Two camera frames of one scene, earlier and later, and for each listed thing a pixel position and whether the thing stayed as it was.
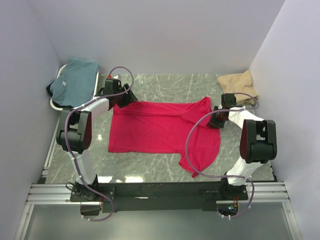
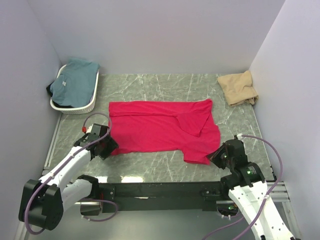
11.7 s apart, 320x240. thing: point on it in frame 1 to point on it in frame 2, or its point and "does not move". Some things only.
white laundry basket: (77, 107) does not move
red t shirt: (164, 127) does not move
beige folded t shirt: (239, 83) does not move
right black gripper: (215, 120) to (217, 157)
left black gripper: (125, 97) to (107, 147)
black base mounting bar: (140, 196) does not move
